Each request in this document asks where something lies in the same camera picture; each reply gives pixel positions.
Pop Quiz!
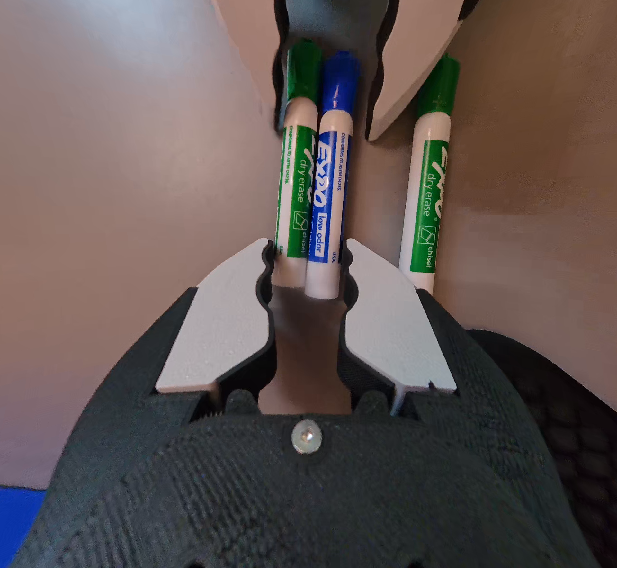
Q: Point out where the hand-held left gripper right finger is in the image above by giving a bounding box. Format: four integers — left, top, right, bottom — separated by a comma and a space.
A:
337, 238, 458, 415

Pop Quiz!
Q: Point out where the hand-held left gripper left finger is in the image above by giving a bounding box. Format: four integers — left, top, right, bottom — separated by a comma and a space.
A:
155, 238, 278, 407

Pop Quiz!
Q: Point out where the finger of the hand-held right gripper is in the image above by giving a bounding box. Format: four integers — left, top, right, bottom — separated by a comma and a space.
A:
210, 0, 291, 132
365, 0, 483, 142

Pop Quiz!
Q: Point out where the green dry erase marker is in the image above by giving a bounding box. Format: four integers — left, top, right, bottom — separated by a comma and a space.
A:
398, 53, 461, 295
274, 39, 324, 287

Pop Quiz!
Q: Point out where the blue dry erase marker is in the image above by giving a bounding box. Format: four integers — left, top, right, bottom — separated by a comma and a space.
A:
305, 50, 361, 299

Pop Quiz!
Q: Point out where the black mesh wrist rest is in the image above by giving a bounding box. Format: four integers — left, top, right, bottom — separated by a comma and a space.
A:
469, 329, 617, 568

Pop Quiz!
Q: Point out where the blue plastic object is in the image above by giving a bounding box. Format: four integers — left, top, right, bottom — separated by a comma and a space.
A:
0, 484, 47, 568

